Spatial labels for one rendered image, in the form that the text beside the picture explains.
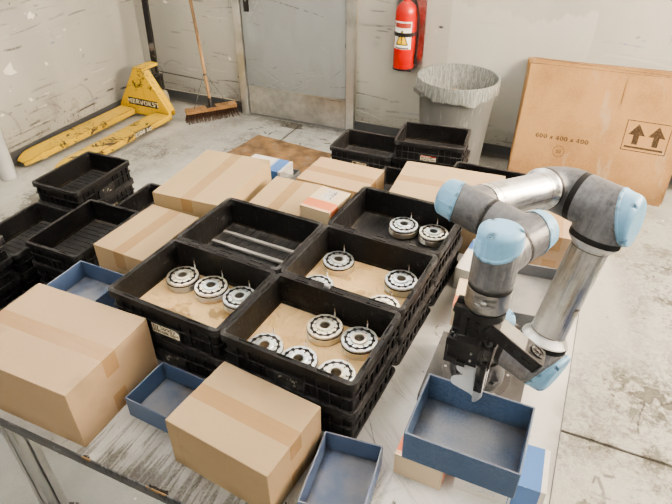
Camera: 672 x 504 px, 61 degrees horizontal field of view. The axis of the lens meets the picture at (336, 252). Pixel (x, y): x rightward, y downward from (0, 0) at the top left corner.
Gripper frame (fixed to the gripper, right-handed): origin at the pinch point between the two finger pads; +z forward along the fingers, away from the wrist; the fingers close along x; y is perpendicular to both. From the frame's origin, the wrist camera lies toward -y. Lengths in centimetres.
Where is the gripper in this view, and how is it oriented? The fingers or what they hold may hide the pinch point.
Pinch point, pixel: (479, 395)
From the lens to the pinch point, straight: 114.0
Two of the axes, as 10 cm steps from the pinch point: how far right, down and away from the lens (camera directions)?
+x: -4.3, 4.5, -7.8
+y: -9.0, -2.5, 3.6
